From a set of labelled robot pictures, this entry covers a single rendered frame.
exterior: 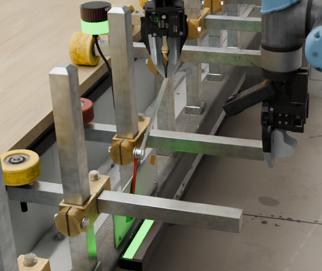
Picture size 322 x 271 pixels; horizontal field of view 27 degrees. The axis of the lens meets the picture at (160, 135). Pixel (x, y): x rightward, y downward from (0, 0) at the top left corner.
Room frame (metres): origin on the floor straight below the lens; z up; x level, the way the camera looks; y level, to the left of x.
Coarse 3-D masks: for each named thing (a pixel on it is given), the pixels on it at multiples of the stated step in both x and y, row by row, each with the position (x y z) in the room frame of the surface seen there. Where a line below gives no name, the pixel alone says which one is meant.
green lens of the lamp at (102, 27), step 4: (84, 24) 1.23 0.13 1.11; (88, 24) 1.23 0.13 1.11; (92, 24) 1.22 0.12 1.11; (96, 24) 1.22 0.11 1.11; (100, 24) 1.22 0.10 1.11; (104, 24) 1.23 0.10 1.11; (84, 28) 1.23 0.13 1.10; (88, 28) 1.23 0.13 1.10; (92, 28) 1.22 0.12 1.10; (96, 28) 1.22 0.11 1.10; (100, 28) 1.22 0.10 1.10; (104, 28) 1.23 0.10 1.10; (108, 28) 1.23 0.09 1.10; (84, 32) 1.23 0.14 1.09; (88, 32) 1.23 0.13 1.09; (92, 32) 1.22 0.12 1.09; (96, 32) 1.22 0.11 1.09; (100, 32) 1.22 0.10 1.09; (104, 32) 1.23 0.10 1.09
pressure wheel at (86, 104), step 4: (84, 100) 1.34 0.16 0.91; (88, 100) 1.34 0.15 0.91; (84, 104) 1.32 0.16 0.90; (88, 104) 1.31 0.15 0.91; (92, 104) 1.32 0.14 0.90; (84, 108) 1.30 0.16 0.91; (88, 108) 1.30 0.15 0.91; (92, 108) 1.31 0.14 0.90; (84, 112) 1.29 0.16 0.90; (88, 112) 1.29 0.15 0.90; (92, 112) 1.31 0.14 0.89; (84, 116) 1.29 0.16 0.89; (88, 116) 1.29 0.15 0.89; (92, 116) 1.31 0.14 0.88; (84, 120) 1.29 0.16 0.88; (88, 120) 1.29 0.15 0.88; (84, 124) 1.29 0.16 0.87
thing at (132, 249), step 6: (144, 222) 1.17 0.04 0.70; (150, 222) 1.16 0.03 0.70; (144, 228) 1.14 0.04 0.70; (138, 234) 1.12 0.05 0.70; (144, 234) 1.12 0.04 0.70; (138, 240) 1.10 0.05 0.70; (132, 246) 1.08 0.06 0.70; (138, 246) 1.08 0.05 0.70; (126, 252) 1.06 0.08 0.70; (132, 252) 1.06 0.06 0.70
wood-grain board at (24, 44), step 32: (0, 0) 2.23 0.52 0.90; (32, 0) 2.21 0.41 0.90; (64, 0) 2.20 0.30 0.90; (96, 0) 2.18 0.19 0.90; (128, 0) 2.16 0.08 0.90; (0, 32) 1.87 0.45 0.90; (32, 32) 1.86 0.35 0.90; (64, 32) 1.85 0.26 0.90; (0, 64) 1.61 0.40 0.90; (32, 64) 1.60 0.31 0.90; (0, 96) 1.40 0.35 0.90; (32, 96) 1.39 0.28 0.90; (0, 128) 1.23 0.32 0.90; (32, 128) 1.22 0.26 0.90
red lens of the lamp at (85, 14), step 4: (80, 8) 1.24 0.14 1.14; (104, 8) 1.23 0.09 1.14; (108, 8) 1.24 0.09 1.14; (80, 12) 1.24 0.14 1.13; (84, 12) 1.23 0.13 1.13; (88, 12) 1.22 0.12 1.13; (92, 12) 1.22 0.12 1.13; (96, 12) 1.22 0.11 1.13; (100, 12) 1.22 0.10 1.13; (104, 12) 1.23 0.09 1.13; (84, 16) 1.23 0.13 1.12; (88, 16) 1.23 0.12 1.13; (92, 16) 1.22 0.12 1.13; (96, 16) 1.22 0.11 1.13; (100, 16) 1.22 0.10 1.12; (104, 16) 1.23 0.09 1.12; (88, 20) 1.23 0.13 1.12; (92, 20) 1.22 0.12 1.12; (96, 20) 1.22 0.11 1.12; (100, 20) 1.22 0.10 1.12
